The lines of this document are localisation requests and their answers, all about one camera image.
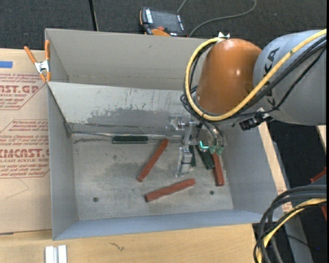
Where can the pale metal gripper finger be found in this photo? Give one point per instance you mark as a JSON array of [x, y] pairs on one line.
[[190, 157], [181, 163]]

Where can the red-brown flat block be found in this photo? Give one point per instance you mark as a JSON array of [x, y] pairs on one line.
[[153, 160], [218, 171], [170, 190]]

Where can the grey metal bin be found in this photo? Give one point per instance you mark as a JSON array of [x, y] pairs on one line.
[[112, 174]]

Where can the brown cardboard board, red print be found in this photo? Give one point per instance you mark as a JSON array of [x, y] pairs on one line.
[[22, 136]]

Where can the black cylinder on white bracket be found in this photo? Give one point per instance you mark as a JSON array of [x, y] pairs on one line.
[[249, 122]]

